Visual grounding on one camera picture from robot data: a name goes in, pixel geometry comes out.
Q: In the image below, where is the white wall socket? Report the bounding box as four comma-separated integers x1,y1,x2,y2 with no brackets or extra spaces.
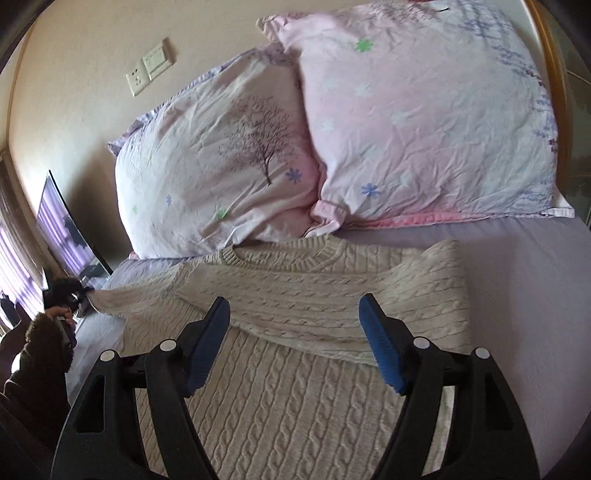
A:
125,60,151,97

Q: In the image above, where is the flat screen television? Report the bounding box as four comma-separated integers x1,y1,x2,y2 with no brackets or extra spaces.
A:
36,172,112,289

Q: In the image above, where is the pink floral pillow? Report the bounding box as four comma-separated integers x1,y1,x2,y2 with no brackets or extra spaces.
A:
257,1,574,234

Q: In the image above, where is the cream cable-knit sweater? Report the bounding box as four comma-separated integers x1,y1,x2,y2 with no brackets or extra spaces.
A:
93,235,471,479

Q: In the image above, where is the pillow with tree print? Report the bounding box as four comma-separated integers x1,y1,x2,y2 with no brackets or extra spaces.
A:
107,43,321,259

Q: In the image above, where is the left hand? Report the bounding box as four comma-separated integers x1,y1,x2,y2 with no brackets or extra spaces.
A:
45,306,76,331

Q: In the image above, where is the dark fur-cuffed sleeve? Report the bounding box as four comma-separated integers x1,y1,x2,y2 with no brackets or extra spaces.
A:
1,312,73,479

